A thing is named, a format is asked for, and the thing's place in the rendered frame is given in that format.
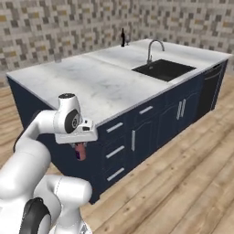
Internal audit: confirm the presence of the dark blue kitchen island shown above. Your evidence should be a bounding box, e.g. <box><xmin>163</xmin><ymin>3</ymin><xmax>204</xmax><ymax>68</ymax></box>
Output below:
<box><xmin>5</xmin><ymin>38</ymin><xmax>233</xmax><ymax>206</ymax></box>

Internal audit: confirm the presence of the black sink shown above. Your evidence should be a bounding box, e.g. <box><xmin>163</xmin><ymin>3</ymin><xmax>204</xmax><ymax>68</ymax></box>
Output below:
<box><xmin>131</xmin><ymin>58</ymin><xmax>197</xmax><ymax>83</ymax></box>

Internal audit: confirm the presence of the silver drawer handle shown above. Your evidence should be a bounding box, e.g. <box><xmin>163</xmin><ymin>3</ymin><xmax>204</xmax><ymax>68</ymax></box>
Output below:
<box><xmin>106</xmin><ymin>166</ymin><xmax>126</xmax><ymax>182</ymax></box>
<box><xmin>105</xmin><ymin>122</ymin><xmax>124</xmax><ymax>134</ymax></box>
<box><xmin>138</xmin><ymin>105</ymin><xmax>154</xmax><ymax>115</ymax></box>
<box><xmin>105</xmin><ymin>144</ymin><xmax>126</xmax><ymax>160</ymax></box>

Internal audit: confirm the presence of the silver tap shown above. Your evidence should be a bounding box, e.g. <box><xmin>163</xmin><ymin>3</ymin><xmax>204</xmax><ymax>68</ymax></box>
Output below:
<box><xmin>146</xmin><ymin>38</ymin><xmax>166</xmax><ymax>66</ymax></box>

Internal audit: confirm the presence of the dark blue drawer front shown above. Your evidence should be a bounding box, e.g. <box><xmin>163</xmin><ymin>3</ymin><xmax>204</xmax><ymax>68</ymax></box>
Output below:
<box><xmin>101</xmin><ymin>138</ymin><xmax>128</xmax><ymax>167</ymax></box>
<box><xmin>101</xmin><ymin>161</ymin><xmax>128</xmax><ymax>191</ymax></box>
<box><xmin>96</xmin><ymin>116</ymin><xmax>128</xmax><ymax>142</ymax></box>
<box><xmin>130</xmin><ymin>100</ymin><xmax>163</xmax><ymax>123</ymax></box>

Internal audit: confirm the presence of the dark blue cupboard door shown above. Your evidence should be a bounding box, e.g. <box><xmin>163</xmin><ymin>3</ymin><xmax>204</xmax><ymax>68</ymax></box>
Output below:
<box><xmin>179</xmin><ymin>90</ymin><xmax>199</xmax><ymax>132</ymax></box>
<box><xmin>158</xmin><ymin>101</ymin><xmax>181</xmax><ymax>145</ymax></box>
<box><xmin>127</xmin><ymin>117</ymin><xmax>160</xmax><ymax>168</ymax></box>

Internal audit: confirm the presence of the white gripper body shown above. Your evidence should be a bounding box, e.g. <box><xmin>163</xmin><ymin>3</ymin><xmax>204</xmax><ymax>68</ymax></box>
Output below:
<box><xmin>55</xmin><ymin>125</ymin><xmax>99</xmax><ymax>145</ymax></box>

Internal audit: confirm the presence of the black dishwasher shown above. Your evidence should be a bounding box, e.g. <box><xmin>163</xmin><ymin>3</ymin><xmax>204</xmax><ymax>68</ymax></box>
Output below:
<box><xmin>195</xmin><ymin>61</ymin><xmax>226</xmax><ymax>122</ymax></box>

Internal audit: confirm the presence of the silver cupboard door handle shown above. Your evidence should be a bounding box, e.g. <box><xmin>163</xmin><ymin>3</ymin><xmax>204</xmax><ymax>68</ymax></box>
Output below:
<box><xmin>131</xmin><ymin>129</ymin><xmax>136</xmax><ymax>153</ymax></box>
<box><xmin>180</xmin><ymin>98</ymin><xmax>187</xmax><ymax>119</ymax></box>
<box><xmin>175</xmin><ymin>101</ymin><xmax>183</xmax><ymax>121</ymax></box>

